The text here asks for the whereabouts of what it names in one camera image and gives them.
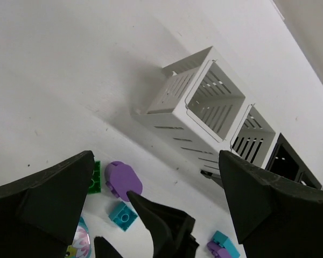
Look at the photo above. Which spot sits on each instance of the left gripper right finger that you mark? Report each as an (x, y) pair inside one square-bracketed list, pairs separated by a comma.
[(272, 216)]

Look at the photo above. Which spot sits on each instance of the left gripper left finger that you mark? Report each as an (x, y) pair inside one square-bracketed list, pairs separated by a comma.
[(39, 213)]

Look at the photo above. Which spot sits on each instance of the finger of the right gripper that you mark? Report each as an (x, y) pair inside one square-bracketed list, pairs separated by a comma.
[(170, 228), (103, 249)]

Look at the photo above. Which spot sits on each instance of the lilac arched lego brick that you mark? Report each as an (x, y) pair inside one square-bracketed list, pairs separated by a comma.
[(217, 251)]

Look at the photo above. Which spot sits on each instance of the teal long lego brick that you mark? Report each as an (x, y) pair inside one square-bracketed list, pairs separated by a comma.
[(223, 241)]

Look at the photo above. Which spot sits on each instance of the lilac rounded lego piece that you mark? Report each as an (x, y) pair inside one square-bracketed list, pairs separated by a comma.
[(121, 178)]

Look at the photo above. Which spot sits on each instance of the teal printed oval lego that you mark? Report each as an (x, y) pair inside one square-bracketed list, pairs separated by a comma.
[(81, 246)]

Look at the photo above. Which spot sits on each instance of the teal small lego brick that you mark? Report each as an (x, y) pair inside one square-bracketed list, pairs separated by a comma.
[(122, 216)]

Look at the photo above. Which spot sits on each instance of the black double bin container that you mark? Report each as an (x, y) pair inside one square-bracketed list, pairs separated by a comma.
[(288, 166)]

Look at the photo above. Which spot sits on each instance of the green lego brick upper left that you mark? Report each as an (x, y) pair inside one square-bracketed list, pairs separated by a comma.
[(95, 186)]

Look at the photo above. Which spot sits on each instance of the white double bin container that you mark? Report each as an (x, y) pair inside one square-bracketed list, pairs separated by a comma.
[(204, 107)]

